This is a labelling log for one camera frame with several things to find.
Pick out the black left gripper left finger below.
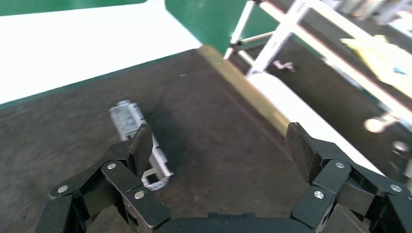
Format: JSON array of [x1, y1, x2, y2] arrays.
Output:
[[34, 123, 172, 233]]

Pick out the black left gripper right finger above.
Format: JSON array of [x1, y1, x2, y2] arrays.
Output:
[[286, 121, 412, 233]]

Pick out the silver metal channel part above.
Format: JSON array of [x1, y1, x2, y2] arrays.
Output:
[[108, 100, 175, 191]]

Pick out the black container with brass edges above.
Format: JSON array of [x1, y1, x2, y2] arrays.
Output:
[[0, 45, 371, 233]]

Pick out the white perforated rack upright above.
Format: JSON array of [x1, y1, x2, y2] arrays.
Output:
[[246, 0, 311, 77]]

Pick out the white tube frame black clamps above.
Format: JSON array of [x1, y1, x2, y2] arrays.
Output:
[[223, 0, 281, 62]]

